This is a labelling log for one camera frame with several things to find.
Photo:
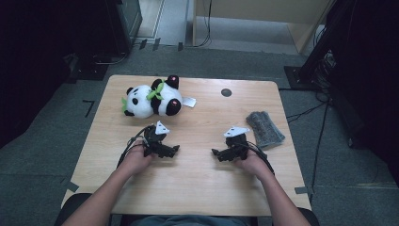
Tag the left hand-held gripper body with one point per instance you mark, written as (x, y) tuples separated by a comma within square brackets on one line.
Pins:
[(153, 139)]

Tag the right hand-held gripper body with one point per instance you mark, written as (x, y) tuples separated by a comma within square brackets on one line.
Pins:
[(238, 144)]

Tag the grey fluffy cloth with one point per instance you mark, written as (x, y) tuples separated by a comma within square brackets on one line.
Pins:
[(265, 128)]

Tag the panda plush toy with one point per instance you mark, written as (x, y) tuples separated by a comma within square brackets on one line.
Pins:
[(144, 100)]

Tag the person's right hand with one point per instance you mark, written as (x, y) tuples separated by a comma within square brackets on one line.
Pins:
[(254, 164)]

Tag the person's left hand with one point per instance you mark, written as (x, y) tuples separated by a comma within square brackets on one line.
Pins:
[(135, 161)]

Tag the dark round table grommet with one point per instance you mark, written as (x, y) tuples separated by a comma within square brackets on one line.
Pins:
[(226, 92)]

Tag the person's blue-grey clothing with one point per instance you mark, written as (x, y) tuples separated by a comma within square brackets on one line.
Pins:
[(188, 220)]

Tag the black corner tape mark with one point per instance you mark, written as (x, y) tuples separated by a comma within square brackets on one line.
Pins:
[(90, 106)]

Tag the grey tape strip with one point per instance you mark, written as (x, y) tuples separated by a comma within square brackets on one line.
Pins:
[(70, 185), (302, 190)]

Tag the black metal stand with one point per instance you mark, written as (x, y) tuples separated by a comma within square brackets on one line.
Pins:
[(313, 59)]

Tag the dark curtain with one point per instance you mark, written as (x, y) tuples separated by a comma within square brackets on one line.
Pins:
[(34, 69), (376, 78)]

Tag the light wooden cabinet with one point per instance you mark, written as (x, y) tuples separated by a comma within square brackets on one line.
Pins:
[(266, 8)]

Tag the black floor base plate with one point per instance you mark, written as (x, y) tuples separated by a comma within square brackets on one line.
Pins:
[(89, 70)]

